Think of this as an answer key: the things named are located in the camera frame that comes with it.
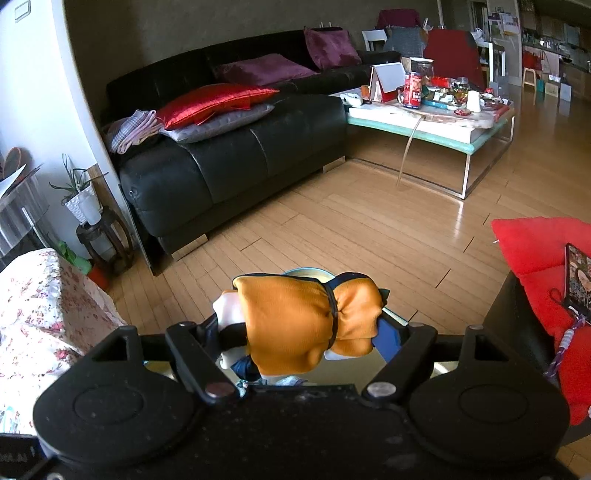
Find cluttered coffee table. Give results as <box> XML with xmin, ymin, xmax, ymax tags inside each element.
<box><xmin>330</xmin><ymin>85</ymin><xmax>515</xmax><ymax>200</ymax></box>

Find floral blanket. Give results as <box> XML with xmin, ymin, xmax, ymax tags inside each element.
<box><xmin>0</xmin><ymin>248</ymin><xmax>130</xmax><ymax>435</ymax></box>

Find stack of papers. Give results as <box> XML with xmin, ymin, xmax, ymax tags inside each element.
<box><xmin>0</xmin><ymin>164</ymin><xmax>44</xmax><ymax>199</ymax></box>

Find teal rimmed tray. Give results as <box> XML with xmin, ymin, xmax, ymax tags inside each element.
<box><xmin>141</xmin><ymin>268</ymin><xmax>460</xmax><ymax>386</ymax></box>

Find dark wooden plant stool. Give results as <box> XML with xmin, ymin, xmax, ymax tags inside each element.
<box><xmin>76</xmin><ymin>208</ymin><xmax>134</xmax><ymax>278</ymax></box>

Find orange plush doll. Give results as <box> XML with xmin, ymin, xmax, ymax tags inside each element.
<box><xmin>212</xmin><ymin>272</ymin><xmax>391</xmax><ymax>384</ymax></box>

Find folded pink checked cloths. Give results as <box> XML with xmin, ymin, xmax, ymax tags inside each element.
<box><xmin>104</xmin><ymin>109</ymin><xmax>164</xmax><ymax>155</ymax></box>

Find grey patterned chair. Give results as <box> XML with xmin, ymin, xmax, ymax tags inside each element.
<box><xmin>385</xmin><ymin>26</ymin><xmax>426</xmax><ymax>58</ymax></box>

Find kitchen counter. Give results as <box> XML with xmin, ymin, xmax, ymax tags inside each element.
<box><xmin>522</xmin><ymin>9</ymin><xmax>591</xmax><ymax>75</ymax></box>

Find red satin cushion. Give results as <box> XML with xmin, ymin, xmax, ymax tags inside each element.
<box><xmin>157</xmin><ymin>84</ymin><xmax>280</xmax><ymax>131</ymax></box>

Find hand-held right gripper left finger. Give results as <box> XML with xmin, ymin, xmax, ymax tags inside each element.
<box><xmin>81</xmin><ymin>316</ymin><xmax>238</xmax><ymax>400</ymax></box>

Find translucent storage unit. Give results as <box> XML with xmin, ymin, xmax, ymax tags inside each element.
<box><xmin>0</xmin><ymin>178</ymin><xmax>51</xmax><ymax>259</ymax></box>

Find green plastic bag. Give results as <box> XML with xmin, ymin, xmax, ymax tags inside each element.
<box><xmin>55</xmin><ymin>240</ymin><xmax>93</xmax><ymax>275</ymax></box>

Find red printed can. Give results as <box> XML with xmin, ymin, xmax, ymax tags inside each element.
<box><xmin>404</xmin><ymin>71</ymin><xmax>423</xmax><ymax>109</ymax></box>

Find small red pot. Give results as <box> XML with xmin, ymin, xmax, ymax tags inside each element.
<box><xmin>88</xmin><ymin>265</ymin><xmax>112</xmax><ymax>291</ymax></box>

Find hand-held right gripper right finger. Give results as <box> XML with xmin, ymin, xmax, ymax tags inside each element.
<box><xmin>362</xmin><ymin>319</ymin><xmax>509</xmax><ymax>400</ymax></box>

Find grey cushion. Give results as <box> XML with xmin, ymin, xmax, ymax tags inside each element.
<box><xmin>159</xmin><ymin>104</ymin><xmax>275</xmax><ymax>144</ymax></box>

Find potted plant in white pot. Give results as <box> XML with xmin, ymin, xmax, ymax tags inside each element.
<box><xmin>50</xmin><ymin>154</ymin><xmax>109</xmax><ymax>227</ymax></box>

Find purple braided strap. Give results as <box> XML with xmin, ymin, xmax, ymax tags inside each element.
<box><xmin>547</xmin><ymin>318</ymin><xmax>585</xmax><ymax>381</ymax></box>

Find dark red chair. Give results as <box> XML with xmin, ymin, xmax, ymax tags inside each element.
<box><xmin>376</xmin><ymin>9</ymin><xmax>421</xmax><ymax>29</ymax></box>

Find dark purple cushion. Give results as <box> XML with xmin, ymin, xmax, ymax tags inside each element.
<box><xmin>303</xmin><ymin>27</ymin><xmax>363</xmax><ymax>71</ymax></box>
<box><xmin>213</xmin><ymin>53</ymin><xmax>319</xmax><ymax>88</ymax></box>

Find large red cushion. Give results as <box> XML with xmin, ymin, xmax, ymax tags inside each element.
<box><xmin>490</xmin><ymin>217</ymin><xmax>591</xmax><ymax>428</ymax></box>

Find glass jar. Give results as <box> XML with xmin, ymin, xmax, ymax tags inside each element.
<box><xmin>410</xmin><ymin>58</ymin><xmax>435</xmax><ymax>86</ymax></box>

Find white house-shaped card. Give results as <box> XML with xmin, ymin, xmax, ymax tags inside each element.
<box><xmin>368</xmin><ymin>62</ymin><xmax>407</xmax><ymax>103</ymax></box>

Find black leather sofa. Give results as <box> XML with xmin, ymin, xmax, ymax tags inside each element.
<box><xmin>100</xmin><ymin>28</ymin><xmax>402</xmax><ymax>264</ymax></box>

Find leaning glass panel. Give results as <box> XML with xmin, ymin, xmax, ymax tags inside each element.
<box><xmin>117</xmin><ymin>182</ymin><xmax>155</xmax><ymax>278</ymax></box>

